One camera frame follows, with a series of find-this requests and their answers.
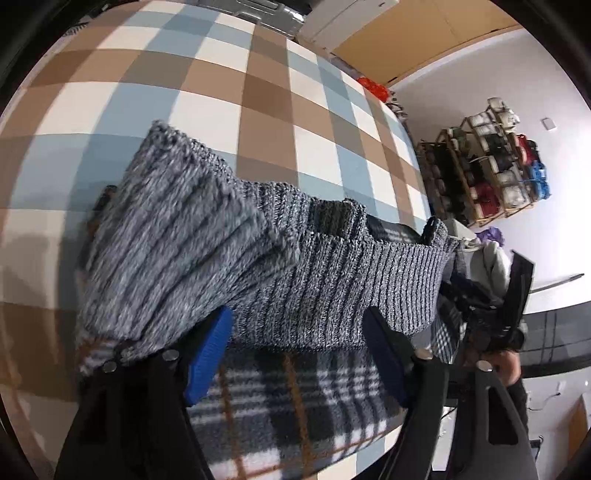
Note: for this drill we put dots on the checkered blue brown bedsheet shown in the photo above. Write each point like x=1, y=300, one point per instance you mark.
x=274, y=109

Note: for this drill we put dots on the person right hand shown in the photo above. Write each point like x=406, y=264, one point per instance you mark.
x=507, y=364

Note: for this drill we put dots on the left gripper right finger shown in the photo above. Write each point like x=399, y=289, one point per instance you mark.
x=489, y=439

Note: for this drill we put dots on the wooden door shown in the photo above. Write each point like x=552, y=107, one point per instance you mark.
x=414, y=34

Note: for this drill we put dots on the black white plaid cardigan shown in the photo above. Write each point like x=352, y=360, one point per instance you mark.
x=297, y=388

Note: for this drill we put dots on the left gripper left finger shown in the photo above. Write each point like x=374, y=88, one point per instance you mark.
x=132, y=420

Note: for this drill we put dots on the grey folded garment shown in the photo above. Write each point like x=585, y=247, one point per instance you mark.
x=482, y=257

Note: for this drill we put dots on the silver aluminium suitcase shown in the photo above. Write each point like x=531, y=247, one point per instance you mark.
x=284, y=17

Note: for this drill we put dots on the wooden shoe rack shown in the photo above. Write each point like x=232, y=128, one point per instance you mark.
x=483, y=169

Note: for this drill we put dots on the orange plastic bag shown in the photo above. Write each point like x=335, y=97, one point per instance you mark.
x=379, y=91

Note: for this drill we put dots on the white upright suitcase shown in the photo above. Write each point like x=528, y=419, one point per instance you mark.
x=331, y=22

